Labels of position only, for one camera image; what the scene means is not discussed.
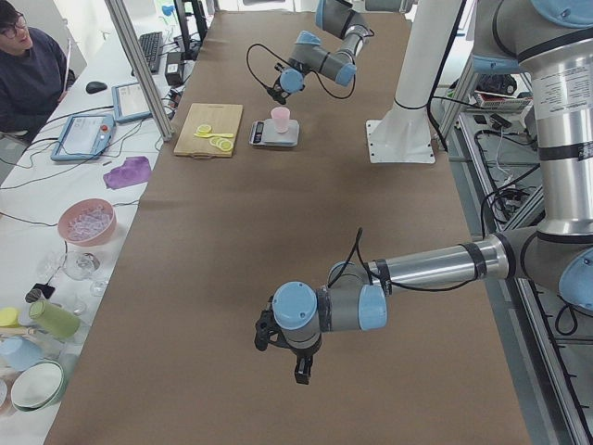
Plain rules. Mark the blue teach pendant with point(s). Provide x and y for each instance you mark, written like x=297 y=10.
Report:
x=129 y=103
x=83 y=137

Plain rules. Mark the pink bowl with ice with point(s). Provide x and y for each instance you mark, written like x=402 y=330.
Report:
x=87 y=223

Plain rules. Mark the black computer mouse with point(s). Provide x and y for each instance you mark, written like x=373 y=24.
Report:
x=95 y=87

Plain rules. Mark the pink plastic cup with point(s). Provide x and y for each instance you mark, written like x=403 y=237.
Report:
x=280 y=118

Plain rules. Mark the yellow cup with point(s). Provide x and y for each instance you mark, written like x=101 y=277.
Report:
x=9 y=317

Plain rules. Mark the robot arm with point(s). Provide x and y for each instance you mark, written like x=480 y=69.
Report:
x=324 y=51
x=552 y=41

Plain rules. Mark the seated person in navy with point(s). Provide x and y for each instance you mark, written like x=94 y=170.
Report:
x=34 y=75

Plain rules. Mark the yellow plastic knife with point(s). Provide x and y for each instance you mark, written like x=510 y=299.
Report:
x=210 y=135

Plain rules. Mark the green white bowl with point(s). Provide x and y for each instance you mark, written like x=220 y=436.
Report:
x=40 y=386

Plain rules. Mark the grey kitchen scale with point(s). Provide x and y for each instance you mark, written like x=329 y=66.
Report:
x=264 y=133

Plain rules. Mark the blue teach pendant far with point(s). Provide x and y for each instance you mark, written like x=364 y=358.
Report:
x=129 y=103

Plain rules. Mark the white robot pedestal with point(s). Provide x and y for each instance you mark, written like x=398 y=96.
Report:
x=403 y=134

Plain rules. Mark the green cup lying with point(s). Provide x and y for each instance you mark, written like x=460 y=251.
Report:
x=58 y=322

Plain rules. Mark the purple cloth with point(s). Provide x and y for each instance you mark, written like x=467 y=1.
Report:
x=134 y=170

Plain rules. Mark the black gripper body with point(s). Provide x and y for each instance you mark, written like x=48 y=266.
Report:
x=279 y=94
x=303 y=356

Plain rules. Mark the clear wine glass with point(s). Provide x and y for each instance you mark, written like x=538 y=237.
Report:
x=79 y=266

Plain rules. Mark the black power adapter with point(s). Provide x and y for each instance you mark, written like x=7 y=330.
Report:
x=174 y=69

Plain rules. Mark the aluminium frame post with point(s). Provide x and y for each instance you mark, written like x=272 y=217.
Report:
x=135 y=55

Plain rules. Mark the blue teach pendant near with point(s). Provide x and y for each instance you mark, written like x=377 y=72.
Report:
x=83 y=137

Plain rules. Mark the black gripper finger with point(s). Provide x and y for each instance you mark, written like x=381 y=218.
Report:
x=302 y=371

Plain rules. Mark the black keyboard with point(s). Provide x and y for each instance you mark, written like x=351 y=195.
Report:
x=151 y=45

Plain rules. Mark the wooden cutting board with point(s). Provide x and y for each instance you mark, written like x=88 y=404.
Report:
x=224 y=118

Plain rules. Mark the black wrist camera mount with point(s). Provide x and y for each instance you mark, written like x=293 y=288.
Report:
x=268 y=332

